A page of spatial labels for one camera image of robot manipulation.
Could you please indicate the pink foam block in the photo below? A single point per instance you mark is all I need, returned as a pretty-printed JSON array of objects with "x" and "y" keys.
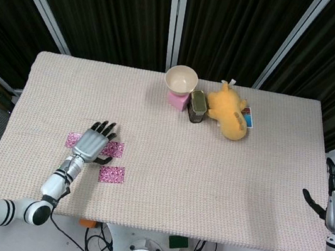
[{"x": 176, "y": 101}]

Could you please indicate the orange box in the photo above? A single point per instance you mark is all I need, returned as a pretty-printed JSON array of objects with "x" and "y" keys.
[{"x": 87, "y": 223}]

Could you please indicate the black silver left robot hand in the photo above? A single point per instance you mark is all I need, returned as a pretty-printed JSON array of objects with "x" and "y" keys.
[{"x": 89, "y": 145}]

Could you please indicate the blue red picture card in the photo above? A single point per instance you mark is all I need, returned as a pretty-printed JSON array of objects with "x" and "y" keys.
[{"x": 249, "y": 119}]

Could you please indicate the dark green tin can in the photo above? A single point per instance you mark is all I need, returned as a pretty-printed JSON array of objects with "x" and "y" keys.
[{"x": 198, "y": 103}]

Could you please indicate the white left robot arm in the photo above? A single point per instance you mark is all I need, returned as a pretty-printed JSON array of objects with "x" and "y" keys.
[{"x": 56, "y": 182}]

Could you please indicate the yellow plush toy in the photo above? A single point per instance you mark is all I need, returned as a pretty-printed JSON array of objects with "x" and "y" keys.
[{"x": 227, "y": 109}]

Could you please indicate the beige waffle tablecloth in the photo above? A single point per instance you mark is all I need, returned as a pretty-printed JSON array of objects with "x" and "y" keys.
[{"x": 179, "y": 172}]

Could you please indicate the green box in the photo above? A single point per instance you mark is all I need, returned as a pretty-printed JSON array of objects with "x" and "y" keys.
[{"x": 178, "y": 242}]

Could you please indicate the beige bowl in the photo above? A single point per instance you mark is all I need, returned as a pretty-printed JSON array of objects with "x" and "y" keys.
[{"x": 181, "y": 80}]

